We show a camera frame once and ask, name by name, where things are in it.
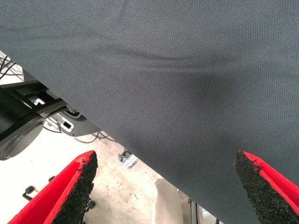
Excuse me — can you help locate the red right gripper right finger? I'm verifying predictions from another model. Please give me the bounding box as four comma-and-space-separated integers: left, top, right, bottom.
233, 150, 299, 224

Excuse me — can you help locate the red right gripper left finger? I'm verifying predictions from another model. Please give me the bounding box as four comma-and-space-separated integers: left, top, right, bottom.
8, 150, 99, 224

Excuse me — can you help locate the black office chair base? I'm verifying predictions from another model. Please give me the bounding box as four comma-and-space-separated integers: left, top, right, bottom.
22, 176, 96, 213

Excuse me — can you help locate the grey base panel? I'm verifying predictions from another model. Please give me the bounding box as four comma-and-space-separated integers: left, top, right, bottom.
44, 111, 100, 137

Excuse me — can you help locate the metal table leg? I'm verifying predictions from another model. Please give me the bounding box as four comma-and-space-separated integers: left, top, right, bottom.
186, 198, 221, 224

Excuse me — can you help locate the aluminium profile with caster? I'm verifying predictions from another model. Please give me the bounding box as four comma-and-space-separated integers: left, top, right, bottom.
118, 150, 138, 170

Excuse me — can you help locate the white cloth bag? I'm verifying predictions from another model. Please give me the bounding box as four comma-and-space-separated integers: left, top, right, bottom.
151, 177, 187, 224

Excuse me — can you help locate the dark grey table cloth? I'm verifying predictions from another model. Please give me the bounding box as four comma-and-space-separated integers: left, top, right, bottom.
0, 0, 299, 224

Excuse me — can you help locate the black cable bundle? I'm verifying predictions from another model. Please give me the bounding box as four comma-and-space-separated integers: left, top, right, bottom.
0, 51, 25, 81

